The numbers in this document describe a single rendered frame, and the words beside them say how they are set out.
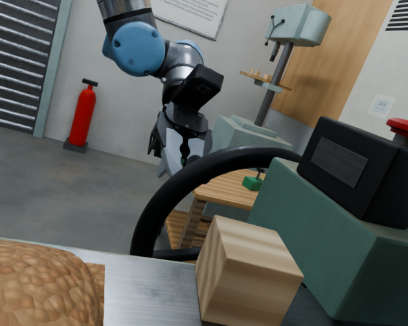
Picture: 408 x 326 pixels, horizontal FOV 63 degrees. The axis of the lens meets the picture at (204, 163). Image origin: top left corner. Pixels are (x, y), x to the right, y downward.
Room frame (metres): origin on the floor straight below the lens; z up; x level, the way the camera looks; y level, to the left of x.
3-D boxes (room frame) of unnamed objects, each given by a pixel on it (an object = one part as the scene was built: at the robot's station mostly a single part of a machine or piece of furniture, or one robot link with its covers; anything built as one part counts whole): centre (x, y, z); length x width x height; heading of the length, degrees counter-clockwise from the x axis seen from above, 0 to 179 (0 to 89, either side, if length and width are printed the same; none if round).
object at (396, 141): (0.26, -0.14, 0.99); 0.13 x 0.11 x 0.06; 111
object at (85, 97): (2.73, 1.10, 0.30); 0.19 x 0.18 x 0.60; 18
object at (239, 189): (1.66, -0.22, 0.32); 0.66 x 0.57 x 0.64; 110
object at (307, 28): (2.48, -0.28, 0.79); 0.62 x 0.48 x 1.58; 19
